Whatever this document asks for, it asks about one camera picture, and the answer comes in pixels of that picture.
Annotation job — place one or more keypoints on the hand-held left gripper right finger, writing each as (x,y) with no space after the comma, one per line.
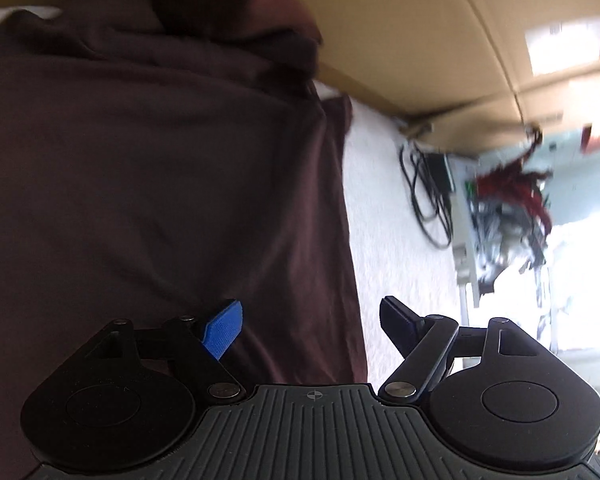
(397,325)

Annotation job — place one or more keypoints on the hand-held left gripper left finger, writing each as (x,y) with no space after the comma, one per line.
(222,332)

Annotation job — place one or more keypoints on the maroon long-sleeved top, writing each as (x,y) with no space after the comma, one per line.
(155,160)

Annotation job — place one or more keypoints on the black charger adapter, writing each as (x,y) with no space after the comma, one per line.
(440,172)

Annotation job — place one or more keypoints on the large brown cardboard sheet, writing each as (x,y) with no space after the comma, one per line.
(480,135)
(405,35)

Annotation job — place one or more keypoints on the white shipping label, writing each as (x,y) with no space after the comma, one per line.
(562,45)

